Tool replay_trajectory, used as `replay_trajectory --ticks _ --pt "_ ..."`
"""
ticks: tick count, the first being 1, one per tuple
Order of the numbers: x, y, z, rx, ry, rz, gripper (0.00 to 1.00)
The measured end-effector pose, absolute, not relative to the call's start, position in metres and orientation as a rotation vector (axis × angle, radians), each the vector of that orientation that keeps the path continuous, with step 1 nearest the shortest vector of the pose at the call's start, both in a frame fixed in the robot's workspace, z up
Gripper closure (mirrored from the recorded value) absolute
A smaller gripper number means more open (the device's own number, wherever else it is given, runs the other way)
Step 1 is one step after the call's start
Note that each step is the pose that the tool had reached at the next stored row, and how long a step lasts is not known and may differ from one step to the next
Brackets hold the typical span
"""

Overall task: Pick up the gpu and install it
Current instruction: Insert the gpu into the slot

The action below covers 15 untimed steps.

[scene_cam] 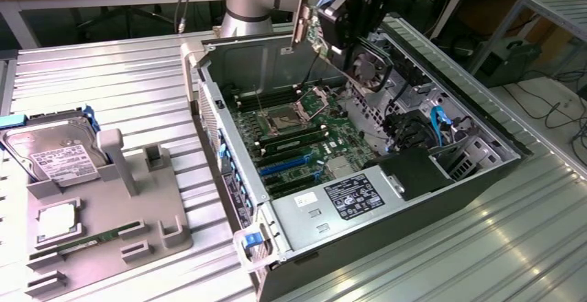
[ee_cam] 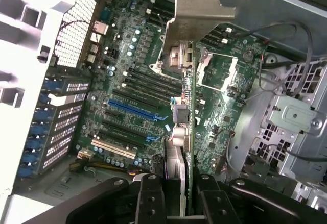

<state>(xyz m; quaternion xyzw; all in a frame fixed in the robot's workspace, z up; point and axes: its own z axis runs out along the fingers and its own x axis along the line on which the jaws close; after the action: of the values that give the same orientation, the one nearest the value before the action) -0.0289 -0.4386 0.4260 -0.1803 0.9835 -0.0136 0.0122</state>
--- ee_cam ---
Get green motherboard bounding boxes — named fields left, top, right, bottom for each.
left=75, top=0, right=269, bottom=180

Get blue expansion slot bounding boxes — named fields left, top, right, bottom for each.
left=108, top=100, right=159, bottom=122

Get CPU socket with metal frame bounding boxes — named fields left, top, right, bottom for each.
left=196, top=47, right=240, bottom=93

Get long grey looping wire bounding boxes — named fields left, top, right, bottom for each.
left=239, top=21, right=314, bottom=99

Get yellow and black power wires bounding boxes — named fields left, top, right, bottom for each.
left=68, top=149, right=137, bottom=178

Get grey power supply box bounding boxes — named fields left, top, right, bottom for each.
left=201, top=0, right=327, bottom=59

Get black RAM slot white latch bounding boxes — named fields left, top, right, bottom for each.
left=122, top=68, right=170, bottom=89
left=121, top=81, right=171, bottom=100
left=146, top=3, right=172, bottom=18
left=204, top=26, right=233, bottom=40
left=201, top=36, right=229, bottom=49

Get grey metal PC case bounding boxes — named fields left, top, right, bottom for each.
left=0, top=0, right=327, bottom=224

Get grey metal disk bay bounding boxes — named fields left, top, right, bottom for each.
left=255, top=60, right=327, bottom=182

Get white expansion slot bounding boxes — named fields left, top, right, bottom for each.
left=90, top=138, right=137, bottom=160

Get round coin cell battery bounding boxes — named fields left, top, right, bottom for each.
left=242, top=50, right=256, bottom=63

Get silver rear port block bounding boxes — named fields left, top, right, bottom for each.
left=90, top=20, right=109, bottom=36

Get long black expansion slot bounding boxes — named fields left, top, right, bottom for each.
left=101, top=120, right=152, bottom=140
left=98, top=131, right=149, bottom=149

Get thin grey wire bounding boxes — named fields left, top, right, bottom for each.
left=252, top=136, right=327, bottom=164
left=225, top=130, right=237, bottom=175

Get black perforated slot cover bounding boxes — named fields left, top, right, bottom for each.
left=44, top=74, right=92, bottom=96
left=38, top=101, right=85, bottom=131

